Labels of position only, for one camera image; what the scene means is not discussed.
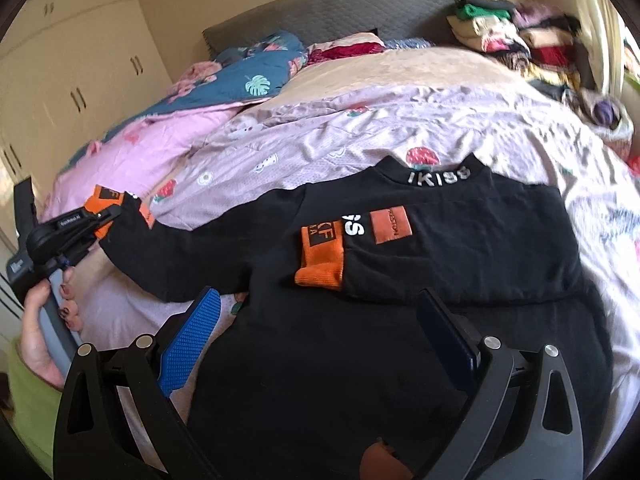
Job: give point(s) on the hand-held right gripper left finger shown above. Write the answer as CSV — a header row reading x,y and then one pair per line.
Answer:
x,y
192,340

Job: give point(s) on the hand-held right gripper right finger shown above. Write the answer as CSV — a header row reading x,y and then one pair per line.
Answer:
x,y
445,330

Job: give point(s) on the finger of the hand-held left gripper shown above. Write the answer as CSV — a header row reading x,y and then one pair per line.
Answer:
x,y
75,225

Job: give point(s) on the black sweater with orange cuffs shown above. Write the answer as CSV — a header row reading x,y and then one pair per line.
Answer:
x,y
450,260

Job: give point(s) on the person's left forearm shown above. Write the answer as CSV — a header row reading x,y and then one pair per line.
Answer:
x,y
30,420

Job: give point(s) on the pile of folded clothes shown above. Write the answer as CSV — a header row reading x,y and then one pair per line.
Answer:
x,y
500,30

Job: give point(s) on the person's left hand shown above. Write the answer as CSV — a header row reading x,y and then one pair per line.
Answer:
x,y
35,340

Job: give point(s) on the pink quilt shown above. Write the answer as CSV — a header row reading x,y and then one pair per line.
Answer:
x,y
150,145

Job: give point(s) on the cream wardrobe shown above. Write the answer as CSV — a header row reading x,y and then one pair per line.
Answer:
x,y
75,60

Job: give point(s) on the blue floral quilt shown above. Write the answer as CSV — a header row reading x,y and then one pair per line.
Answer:
x,y
225,90

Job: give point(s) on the lilac strawberry print bedsheet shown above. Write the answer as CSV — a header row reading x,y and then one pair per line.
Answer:
x,y
325,130

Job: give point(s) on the beige blanket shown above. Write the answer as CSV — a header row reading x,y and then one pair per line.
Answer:
x,y
390,70

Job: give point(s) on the plastic bag with purple cloth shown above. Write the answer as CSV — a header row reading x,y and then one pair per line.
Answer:
x,y
605,110

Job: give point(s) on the blue patterned pillow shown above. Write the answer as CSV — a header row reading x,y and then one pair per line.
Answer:
x,y
407,43

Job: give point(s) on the red cloth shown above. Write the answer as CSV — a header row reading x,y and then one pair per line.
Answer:
x,y
360,50

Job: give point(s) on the grey quilted headboard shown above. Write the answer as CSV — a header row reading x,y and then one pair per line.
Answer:
x,y
325,10

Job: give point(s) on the cream curtain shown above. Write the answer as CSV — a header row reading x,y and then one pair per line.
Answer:
x,y
595,10

